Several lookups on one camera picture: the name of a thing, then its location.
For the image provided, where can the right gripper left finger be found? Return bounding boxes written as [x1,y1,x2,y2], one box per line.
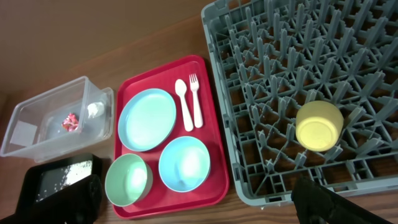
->
[1,174,103,224]

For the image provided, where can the red snack wrapper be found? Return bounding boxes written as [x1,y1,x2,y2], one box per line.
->
[62,113,78,132]

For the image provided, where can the yellow cup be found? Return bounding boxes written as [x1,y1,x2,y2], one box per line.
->
[295,101,344,152]

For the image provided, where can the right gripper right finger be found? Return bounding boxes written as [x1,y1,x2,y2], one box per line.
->
[291,177,391,224]

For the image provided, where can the light blue saucer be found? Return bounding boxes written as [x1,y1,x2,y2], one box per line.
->
[159,136,211,193]

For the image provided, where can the green bowl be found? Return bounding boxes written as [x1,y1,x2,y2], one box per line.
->
[104,154,154,207]

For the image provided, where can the rice and food scraps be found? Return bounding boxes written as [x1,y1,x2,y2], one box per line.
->
[35,161,93,202]

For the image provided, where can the red serving tray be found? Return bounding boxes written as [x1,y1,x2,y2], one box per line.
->
[113,55,229,219]

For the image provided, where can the white plastic fork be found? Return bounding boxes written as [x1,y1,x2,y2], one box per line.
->
[189,73,203,128]

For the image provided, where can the light blue plate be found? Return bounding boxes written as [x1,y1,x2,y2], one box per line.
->
[118,88,177,152]

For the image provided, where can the white plastic spoon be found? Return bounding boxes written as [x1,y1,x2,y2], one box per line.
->
[175,79,193,132]

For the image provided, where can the clear plastic bin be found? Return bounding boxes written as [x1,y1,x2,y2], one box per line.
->
[1,76,114,162]

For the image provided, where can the grey dishwasher rack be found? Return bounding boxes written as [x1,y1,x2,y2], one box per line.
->
[201,0,397,207]

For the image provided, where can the black waste tray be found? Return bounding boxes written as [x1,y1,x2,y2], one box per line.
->
[16,153,103,212]

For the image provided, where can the white tissue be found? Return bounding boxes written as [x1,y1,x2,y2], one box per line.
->
[87,102,105,119]

